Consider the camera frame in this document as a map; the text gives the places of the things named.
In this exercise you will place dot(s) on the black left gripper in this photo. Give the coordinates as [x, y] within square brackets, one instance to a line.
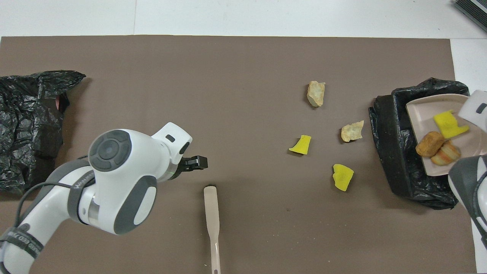
[187, 165]

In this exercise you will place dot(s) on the pink hand brush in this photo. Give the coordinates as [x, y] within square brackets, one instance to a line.
[211, 205]

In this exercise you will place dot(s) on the yellow sponge wedge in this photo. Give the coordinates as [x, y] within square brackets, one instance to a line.
[302, 145]

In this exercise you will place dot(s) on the yellow sponge chunk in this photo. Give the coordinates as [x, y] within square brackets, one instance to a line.
[342, 178]

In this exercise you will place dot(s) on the pink plastic dustpan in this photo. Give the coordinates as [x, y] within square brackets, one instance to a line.
[422, 114]

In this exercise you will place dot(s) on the brown toy bread roll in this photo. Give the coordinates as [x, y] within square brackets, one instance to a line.
[430, 144]

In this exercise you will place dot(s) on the toy croissant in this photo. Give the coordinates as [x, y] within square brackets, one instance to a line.
[447, 154]

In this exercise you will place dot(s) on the yellow sponge with green backing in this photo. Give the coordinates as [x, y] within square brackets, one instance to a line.
[447, 125]

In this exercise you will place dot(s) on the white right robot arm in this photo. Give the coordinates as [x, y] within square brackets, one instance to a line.
[471, 182]

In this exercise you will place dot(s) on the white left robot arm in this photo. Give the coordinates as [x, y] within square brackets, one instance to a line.
[121, 190]

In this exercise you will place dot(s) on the crumpled black trash bag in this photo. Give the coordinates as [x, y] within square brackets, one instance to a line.
[26, 125]

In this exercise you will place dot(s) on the black bag lined open bin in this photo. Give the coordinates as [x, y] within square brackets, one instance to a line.
[392, 152]

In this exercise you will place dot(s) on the brown table mat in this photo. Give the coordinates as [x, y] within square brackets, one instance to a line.
[228, 68]

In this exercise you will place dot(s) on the beige stone piece upper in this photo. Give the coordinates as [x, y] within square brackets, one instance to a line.
[315, 94]

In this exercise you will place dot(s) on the beige stone piece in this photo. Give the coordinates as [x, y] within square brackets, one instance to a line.
[352, 132]
[315, 94]

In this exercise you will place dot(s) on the beige stone piece right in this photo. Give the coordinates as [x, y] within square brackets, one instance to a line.
[352, 132]

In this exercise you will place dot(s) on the black ribbed panel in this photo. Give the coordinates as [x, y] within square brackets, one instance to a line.
[475, 9]

